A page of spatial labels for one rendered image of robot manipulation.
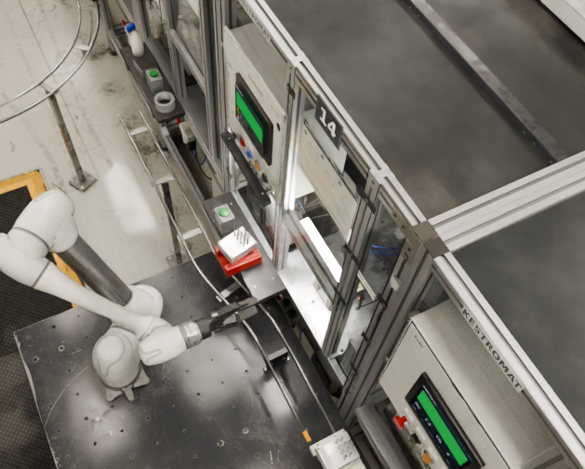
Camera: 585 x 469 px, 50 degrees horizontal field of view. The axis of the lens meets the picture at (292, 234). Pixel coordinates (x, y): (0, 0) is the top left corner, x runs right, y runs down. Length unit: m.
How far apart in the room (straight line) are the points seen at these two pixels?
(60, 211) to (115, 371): 0.66
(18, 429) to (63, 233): 1.49
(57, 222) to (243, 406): 1.04
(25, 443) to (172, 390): 1.02
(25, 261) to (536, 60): 1.62
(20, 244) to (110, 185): 1.95
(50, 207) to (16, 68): 2.77
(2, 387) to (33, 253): 1.53
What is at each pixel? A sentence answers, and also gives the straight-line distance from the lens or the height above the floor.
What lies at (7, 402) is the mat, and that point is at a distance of 3.51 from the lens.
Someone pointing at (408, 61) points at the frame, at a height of 2.01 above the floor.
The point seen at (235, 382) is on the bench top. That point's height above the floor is 0.68.
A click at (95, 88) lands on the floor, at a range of 4.57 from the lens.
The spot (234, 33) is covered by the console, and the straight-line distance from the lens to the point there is 2.08.
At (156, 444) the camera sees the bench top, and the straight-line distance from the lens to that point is 2.58.
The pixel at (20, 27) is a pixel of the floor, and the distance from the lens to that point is 5.16.
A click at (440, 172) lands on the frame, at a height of 2.01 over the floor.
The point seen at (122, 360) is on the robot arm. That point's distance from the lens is 2.43.
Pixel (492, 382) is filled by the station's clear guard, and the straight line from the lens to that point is 1.45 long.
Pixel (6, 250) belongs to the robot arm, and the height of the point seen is 1.46.
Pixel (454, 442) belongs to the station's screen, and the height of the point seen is 1.65.
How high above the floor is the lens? 3.17
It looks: 58 degrees down
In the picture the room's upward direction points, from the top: 7 degrees clockwise
